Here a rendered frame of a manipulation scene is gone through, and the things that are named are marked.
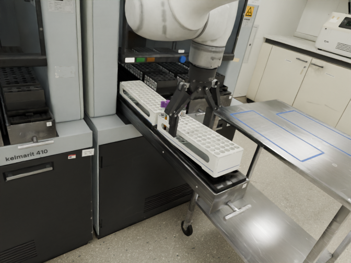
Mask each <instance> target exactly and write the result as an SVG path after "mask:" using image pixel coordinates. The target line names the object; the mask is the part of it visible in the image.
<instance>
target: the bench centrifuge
mask: <svg viewBox="0 0 351 263"><path fill-rule="evenodd" d="M350 3H351V0H349V2H348V12H349V13H348V14H342V13H337V12H332V13H331V15H330V17H329V19H328V20H327V22H326V23H325V24H323V26H322V28H321V30H320V33H319V35H318V37H317V40H316V42H315V44H314V47H316V48H318V50H326V51H329V52H333V53H336V54H340V55H343V56H347V57H350V58H351V12H350Z"/></svg>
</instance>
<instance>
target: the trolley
mask: <svg viewBox="0 0 351 263"><path fill-rule="evenodd" d="M219 118H221V119H222V120H223V121H225V122H226V123H228V124H229V125H231V126H232V127H233V128H235V129H236V130H238V131H239V132H241V133H242V134H244V135H245V136H246V137H248V138H249V139H251V140H252V141H253V142H255V143H256V144H257V145H258V146H257V148H256V150H255V153H254V156H253V158H252V161H251V163H250V166H249V169H248V171H247V174H246V177H247V179H248V180H250V178H251V176H252V173H253V171H254V168H255V166H256V163H257V161H258V159H259V156H260V154H261V151H262V149H264V150H266V151H267V152H269V153H270V154H272V155H273V156H274V157H276V158H277V159H279V160H280V161H282V162H283V163H284V164H286V165H287V166H289V167H290V168H291V169H293V170H294V171H296V172H297V173H298V174H300V175H301V176H303V177H304V178H305V179H307V180H308V181H310V182H311V183H312V184H314V185H315V186H317V187H318V188H319V189H321V190H323V191H324V192H325V193H327V194H328V195H330V196H331V197H332V198H334V199H335V200H337V201H338V202H339V203H341V204H342V206H341V207H340V209H339V210H338V212H337V213H336V215H335V216H334V218H333V219H332V221H331V222H330V223H329V225H328V226H327V228H326V229H325V230H324V232H323V233H322V235H321V236H320V238H319V239H318V241H317V240H316V239H314V238H313V237H312V236H311V235H310V234H309V233H308V232H306V231H305V230H304V229H303V228H302V227H301V226H300V225H298V224H297V223H296V222H295V221H294V220H293V219H292V218H290V217H289V216H288V215H287V214H286V213H284V212H283V211H282V210H281V209H280V208H279V207H278V206H276V205H275V204H274V203H273V202H272V201H271V200H269V199H268V198H267V197H266V196H265V195H264V194H263V193H262V192H260V191H259V190H258V189H257V188H256V187H255V186H253V185H252V184H251V183H250V182H249V184H248V187H247V190H246V191H245V194H244V197H243V198H241V199H239V200H237V201H235V202H233V203H232V204H233V205H234V206H235V207H237V208H238V209H239V208H241V207H243V206H245V205H247V204H250V205H251V209H249V210H247V211H245V212H243V213H242V214H240V215H238V216H236V217H234V218H232V219H230V220H228V221H227V222H226V221H224V220H223V217H224V216H226V215H228V214H229V213H231V212H233V211H232V210H231V209H230V208H229V207H228V206H225V207H223V208H221V209H219V210H217V211H215V212H213V213H210V214H209V212H210V209H211V208H210V207H209V206H208V205H207V203H206V202H205V201H204V200H203V199H202V198H199V199H197V197H198V194H197V193H196V192H195V191H194V190H193V192H192V196H191V200H190V204H189V208H188V212H187V215H186V219H185V220H184V221H182V222H181V229H182V231H183V233H184V234H185V235H186V236H190V235H192V233H193V229H192V216H193V212H194V208H195V205H196V204H197V206H198V207H199V208H200V209H201V210H202V212H203V213H204V214H205V215H206V216H207V218H208V219H209V220H210V222H211V223H212V224H213V225H214V226H215V228H216V229H217V230H218V231H219V232H220V233H221V235H222V236H223V237H224V238H225V239H226V241H227V242H228V243H229V244H230V245H231V247H232V248H233V249H234V250H235V251H236V252H237V254H238V255H239V256H240V257H241V258H242V260H243V261H244V262H245V263H335V262H336V261H337V260H338V258H339V257H340V255H341V254H342V253H343V252H344V250H345V249H346V248H347V247H348V246H349V244H350V243H351V230H350V232H349V233H348V234H347V235H346V237H345V238H344V239H343V241H342V242H341V243H340V245H339V246H338V247H337V249H336V250H335V251H334V253H330V252H329V251H328V250H327V249H326V247H327V246H328V245H329V243H330V242H331V240H332V239H333V238H334V236H335V235H336V234H337V232H338V231H339V230H340V228H341V227H342V225H343V224H344V223H345V221H346V220H347V219H348V217H349V216H350V215H351V136H350V135H348V134H346V133H344V132H342V131H340V130H338V129H336V128H334V127H332V126H330V125H328V124H326V123H324V122H322V121H320V120H318V119H316V118H314V117H312V116H311V115H309V114H307V113H305V112H303V111H301V110H299V109H297V108H295V107H293V106H291V105H289V104H287V103H285V102H283V101H281V100H279V99H275V100H268V101H261V102H254V103H247V104H240V105H233V106H226V107H219V108H218V111H215V113H214V116H213V118H212V122H211V125H210V129H211V130H213V131H216V128H217V124H218V120H219Z"/></svg>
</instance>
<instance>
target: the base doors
mask: <svg viewBox="0 0 351 263"><path fill-rule="evenodd" d="M296 58H300V59H301V60H304V61H307V62H303V61H300V60H298V59H296ZM285 59H287V60H290V61H292V62H291V63H290V62H288V61H285ZM311 63H313V64H316V65H319V66H323V68H321V67H318V66H314V65H311ZM304 66H306V68H303V67H304ZM302 69H303V72H302V74H300V73H301V71H302ZM325 72H326V73H329V74H331V75H333V76H335V77H334V78H333V77H331V76H329V75H326V74H325ZM246 97H247V98H249V99H251V100H253V101H255V102H261V101H268V100H275V99H279V100H281V101H283V102H285V103H287V104H289V105H291V106H293V107H295V108H297V109H299V110H301V111H303V112H305V113H307V114H309V115H311V116H312V117H314V118H316V119H318V120H320V121H322V122H324V123H326V124H328V125H330V126H332V127H334V128H336V129H338V130H340V131H342V132H344V133H346V134H348V135H350V136H351V70H350V69H347V68H344V67H340V66H337V65H334V64H331V63H327V62H324V61H321V60H318V59H315V58H312V57H309V56H306V55H302V54H299V53H296V52H293V51H290V50H287V49H284V48H281V47H278V46H274V45H271V44H268V43H265V42H263V44H262V47H261V50H260V53H259V56H258V60H257V62H256V66H255V69H254V72H253V75H252V78H251V81H250V85H249V88H248V91H247V94H246Z"/></svg>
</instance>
